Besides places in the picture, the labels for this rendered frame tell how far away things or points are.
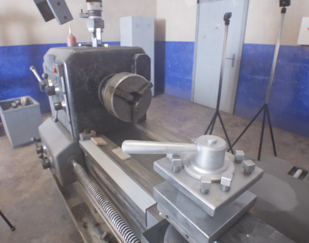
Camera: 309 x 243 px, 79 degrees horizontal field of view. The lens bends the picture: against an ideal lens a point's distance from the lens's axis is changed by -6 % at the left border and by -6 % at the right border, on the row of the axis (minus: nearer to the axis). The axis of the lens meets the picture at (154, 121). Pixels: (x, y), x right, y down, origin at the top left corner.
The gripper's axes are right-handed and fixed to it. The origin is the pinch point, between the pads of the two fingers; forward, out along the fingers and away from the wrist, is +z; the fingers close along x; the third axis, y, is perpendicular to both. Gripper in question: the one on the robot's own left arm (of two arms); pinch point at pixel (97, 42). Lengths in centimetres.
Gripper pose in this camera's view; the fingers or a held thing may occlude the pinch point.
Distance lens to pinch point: 130.3
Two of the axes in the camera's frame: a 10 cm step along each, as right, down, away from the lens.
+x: 2.1, -3.8, 9.0
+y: 9.8, 0.8, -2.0
